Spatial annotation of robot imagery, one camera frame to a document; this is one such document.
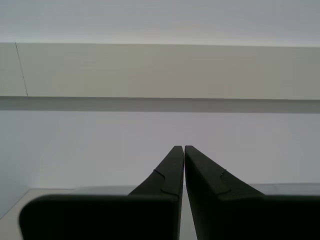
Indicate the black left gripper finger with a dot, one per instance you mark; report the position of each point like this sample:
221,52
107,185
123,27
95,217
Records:
100,217
250,217

